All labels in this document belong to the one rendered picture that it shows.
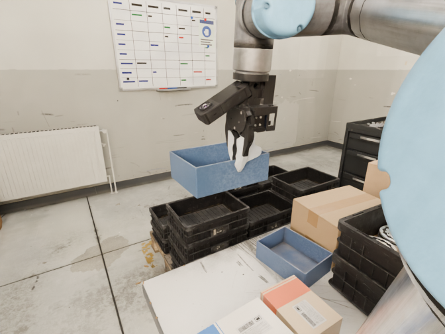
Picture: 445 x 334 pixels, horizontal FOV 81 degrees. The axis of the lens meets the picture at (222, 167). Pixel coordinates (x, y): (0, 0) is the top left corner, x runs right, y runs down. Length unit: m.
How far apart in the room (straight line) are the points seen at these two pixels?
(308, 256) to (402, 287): 0.83
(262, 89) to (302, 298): 0.53
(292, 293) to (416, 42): 0.62
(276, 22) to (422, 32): 0.16
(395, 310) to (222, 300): 0.68
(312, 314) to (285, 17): 0.63
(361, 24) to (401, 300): 0.34
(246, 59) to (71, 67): 2.62
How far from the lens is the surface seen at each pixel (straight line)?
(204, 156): 0.71
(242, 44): 0.52
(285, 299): 0.76
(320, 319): 0.75
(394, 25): 0.38
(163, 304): 0.85
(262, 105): 0.56
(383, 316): 0.22
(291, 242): 1.05
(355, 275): 0.84
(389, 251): 0.74
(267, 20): 0.40
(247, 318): 0.69
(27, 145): 3.01
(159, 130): 3.25
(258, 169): 0.64
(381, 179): 1.45
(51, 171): 3.08
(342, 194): 1.14
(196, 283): 0.89
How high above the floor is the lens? 1.32
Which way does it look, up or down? 20 degrees down
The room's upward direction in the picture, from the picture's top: straight up
